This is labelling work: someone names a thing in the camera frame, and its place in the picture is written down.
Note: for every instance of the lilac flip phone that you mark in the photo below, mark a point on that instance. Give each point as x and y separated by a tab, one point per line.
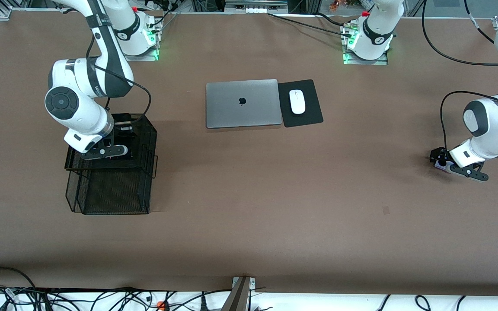
441	166

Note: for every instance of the aluminium right arm base plate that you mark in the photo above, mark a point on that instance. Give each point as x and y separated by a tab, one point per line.
136	58

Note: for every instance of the white computer mouse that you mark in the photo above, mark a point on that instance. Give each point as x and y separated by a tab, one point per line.
297	103

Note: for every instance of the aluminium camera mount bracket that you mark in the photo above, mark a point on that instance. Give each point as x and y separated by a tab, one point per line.
238	298

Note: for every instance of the white power strip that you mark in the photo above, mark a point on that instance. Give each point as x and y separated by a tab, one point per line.
255	8

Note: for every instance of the silver closed laptop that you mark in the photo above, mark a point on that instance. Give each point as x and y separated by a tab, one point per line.
231	108

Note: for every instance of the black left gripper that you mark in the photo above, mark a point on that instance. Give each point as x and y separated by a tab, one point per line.
437	154

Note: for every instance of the black slab smartphone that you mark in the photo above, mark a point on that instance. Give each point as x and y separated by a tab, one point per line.
121	116

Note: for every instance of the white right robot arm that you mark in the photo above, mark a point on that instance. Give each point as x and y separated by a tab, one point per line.
80	116

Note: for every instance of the black mesh two-tier tray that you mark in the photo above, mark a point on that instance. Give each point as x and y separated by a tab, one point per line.
115	194

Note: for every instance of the black mouse pad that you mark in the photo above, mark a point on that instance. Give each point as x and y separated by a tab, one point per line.
309	116

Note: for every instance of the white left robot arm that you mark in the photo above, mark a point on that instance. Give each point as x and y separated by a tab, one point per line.
491	125

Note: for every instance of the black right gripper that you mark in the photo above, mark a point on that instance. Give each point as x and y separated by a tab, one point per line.
119	133

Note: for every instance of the aluminium left arm base plate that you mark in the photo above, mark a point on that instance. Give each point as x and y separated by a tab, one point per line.
363	61

